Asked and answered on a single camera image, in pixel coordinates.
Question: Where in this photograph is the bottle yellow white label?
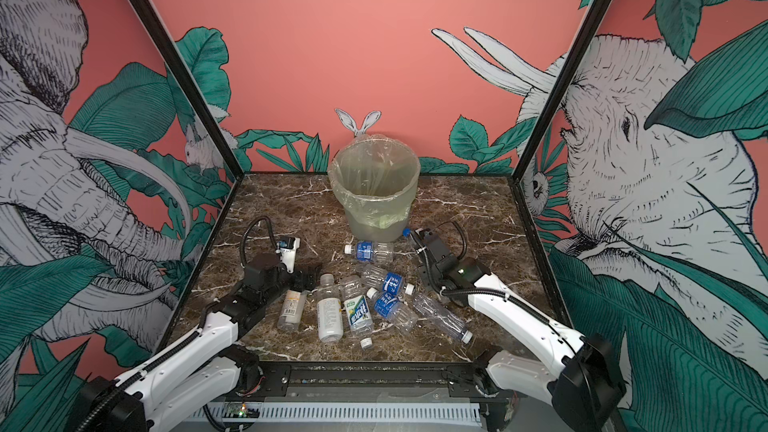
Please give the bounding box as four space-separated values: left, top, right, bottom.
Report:
277 290 308 332

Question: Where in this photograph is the white opaque label bottle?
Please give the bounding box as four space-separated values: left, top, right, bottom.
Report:
315 273 344 343

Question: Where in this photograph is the bottle green white label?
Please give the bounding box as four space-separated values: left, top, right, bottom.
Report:
339 275 373 336

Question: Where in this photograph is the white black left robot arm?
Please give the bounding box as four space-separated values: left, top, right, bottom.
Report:
65 233 322 431

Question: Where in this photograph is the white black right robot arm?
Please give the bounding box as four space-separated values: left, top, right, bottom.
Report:
403 228 627 431

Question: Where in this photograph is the green plastic bin liner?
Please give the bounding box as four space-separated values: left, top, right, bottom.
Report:
327 133 422 230

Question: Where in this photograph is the grey mesh waste bin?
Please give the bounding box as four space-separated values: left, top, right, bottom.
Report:
328 137 422 244

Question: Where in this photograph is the long clear bottle white cap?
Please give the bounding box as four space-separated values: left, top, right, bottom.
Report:
413 294 473 344

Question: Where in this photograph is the water bottle blue label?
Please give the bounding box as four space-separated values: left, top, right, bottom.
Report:
360 264 415 297

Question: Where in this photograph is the blue label bottle white cap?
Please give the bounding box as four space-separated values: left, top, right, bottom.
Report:
366 288 418 334

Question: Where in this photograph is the Pocari bottle blue label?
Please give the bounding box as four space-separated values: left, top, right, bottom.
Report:
344 241 395 265

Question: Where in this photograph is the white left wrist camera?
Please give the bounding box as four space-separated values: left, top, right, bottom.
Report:
277 235 301 274

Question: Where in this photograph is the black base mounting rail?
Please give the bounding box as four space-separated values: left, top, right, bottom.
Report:
227 359 607 400

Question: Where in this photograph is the white slotted cable duct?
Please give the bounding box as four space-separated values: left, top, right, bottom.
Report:
209 402 483 426

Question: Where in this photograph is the black right frame post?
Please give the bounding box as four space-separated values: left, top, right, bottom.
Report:
511 0 612 185

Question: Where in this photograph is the black frame post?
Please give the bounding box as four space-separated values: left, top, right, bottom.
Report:
128 0 245 182
511 0 612 185

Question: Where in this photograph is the black left frame post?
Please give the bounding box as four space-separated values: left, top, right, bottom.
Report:
128 0 245 182

